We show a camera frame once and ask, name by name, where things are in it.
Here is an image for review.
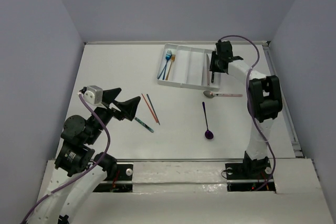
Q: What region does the purple spoon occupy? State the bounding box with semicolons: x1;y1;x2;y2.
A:
202;102;214;140

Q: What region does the pink handled knife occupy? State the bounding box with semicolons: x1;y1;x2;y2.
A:
206;54;210;87

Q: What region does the gold fork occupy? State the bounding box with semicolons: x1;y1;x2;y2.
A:
165;54;176;81

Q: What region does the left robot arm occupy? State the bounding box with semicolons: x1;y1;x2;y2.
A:
22;86;141;223

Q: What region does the white divided cutlery tray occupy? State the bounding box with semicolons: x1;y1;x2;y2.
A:
156;44;221;91

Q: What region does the teal handled knife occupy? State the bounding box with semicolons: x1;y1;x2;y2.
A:
134;117;154;133

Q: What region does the pink handled silver spoon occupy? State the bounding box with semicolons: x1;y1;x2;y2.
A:
203;90;243;98

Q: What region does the orange chopstick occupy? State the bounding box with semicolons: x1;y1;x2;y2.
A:
141;93;159;124

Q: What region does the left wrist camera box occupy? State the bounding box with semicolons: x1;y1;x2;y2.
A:
83;86;103;106

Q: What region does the blue chopstick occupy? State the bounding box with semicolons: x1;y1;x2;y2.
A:
146;93;161;125

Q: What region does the blue fork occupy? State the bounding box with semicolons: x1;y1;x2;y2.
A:
160;50;173;80
157;50;172;80

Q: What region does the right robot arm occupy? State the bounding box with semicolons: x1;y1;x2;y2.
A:
209;39;283;178

